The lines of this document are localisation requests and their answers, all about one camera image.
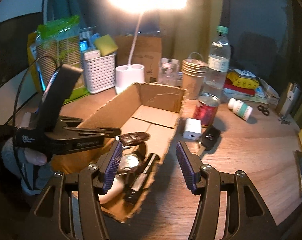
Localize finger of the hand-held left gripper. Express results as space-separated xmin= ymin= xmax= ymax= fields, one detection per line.
xmin=57 ymin=116 xmax=83 ymax=129
xmin=63 ymin=127 xmax=122 ymax=141

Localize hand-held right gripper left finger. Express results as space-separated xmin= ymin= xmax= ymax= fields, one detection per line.
xmin=34 ymin=141 xmax=123 ymax=240

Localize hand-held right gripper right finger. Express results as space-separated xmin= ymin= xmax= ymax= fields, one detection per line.
xmin=176 ymin=141 xmax=277 ymax=240

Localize white earbuds case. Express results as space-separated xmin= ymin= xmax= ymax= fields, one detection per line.
xmin=99 ymin=177 xmax=124 ymax=205

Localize black flashlight with strap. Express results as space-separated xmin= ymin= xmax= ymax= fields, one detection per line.
xmin=124 ymin=153 xmax=162 ymax=205

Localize wristwatch with brown strap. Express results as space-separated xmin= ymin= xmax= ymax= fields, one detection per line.
xmin=116 ymin=132 xmax=151 ymax=176

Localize white charger plug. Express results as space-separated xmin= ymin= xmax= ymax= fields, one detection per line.
xmin=182 ymin=118 xmax=202 ymax=141

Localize black car key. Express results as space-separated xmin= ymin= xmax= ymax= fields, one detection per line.
xmin=198 ymin=126 xmax=221 ymax=156

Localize red tin can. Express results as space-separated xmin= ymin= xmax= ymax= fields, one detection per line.
xmin=193 ymin=93 xmax=221 ymax=128

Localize white pill bottle green label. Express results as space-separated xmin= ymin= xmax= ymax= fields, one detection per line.
xmin=227 ymin=97 xmax=253 ymax=121

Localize person's left hand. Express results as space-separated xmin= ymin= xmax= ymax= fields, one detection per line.
xmin=15 ymin=112 xmax=48 ymax=166

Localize white woven plastic basket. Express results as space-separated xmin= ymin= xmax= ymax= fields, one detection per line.
xmin=82 ymin=51 xmax=117 ymax=94

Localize white desk lamp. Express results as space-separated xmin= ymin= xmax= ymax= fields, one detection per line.
xmin=105 ymin=0 xmax=188 ymax=94

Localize white tissue packet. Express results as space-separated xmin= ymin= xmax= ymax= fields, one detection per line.
xmin=84 ymin=50 xmax=102 ymax=61

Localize green pack of paper cups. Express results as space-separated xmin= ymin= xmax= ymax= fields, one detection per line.
xmin=36 ymin=15 xmax=89 ymax=103

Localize yellow plastic package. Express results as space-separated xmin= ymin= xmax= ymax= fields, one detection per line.
xmin=27 ymin=32 xmax=41 ymax=93

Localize green yellow sponge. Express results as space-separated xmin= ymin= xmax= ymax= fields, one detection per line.
xmin=94 ymin=35 xmax=118 ymax=56

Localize stack of brown paper cups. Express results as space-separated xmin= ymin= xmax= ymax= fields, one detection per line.
xmin=181 ymin=58 xmax=208 ymax=100

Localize brown cardboard box behind lamp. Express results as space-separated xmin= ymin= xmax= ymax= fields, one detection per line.
xmin=113 ymin=35 xmax=163 ymax=83

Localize black scissors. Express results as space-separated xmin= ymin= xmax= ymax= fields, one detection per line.
xmin=257 ymin=104 xmax=270 ymax=116

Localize yellow wipes pack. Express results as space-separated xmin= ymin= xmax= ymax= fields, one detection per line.
xmin=227 ymin=72 xmax=260 ymax=89

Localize clear water bottle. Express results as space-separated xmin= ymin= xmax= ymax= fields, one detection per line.
xmin=203 ymin=26 xmax=232 ymax=98

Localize white power bank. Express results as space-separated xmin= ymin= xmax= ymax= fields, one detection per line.
xmin=232 ymin=68 xmax=257 ymax=80

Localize steel thermos flask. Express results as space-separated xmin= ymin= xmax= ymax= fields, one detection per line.
xmin=276 ymin=82 xmax=301 ymax=117

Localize teal curtain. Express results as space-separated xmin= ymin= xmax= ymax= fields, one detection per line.
xmin=50 ymin=0 xmax=109 ymax=32

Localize yellow curtain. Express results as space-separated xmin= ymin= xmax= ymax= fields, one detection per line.
xmin=151 ymin=0 xmax=230 ymax=64

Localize dark glass sliding door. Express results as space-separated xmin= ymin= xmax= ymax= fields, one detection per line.
xmin=226 ymin=0 xmax=302 ymax=85

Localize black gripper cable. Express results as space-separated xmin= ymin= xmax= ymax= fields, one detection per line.
xmin=12 ymin=56 xmax=59 ymax=189

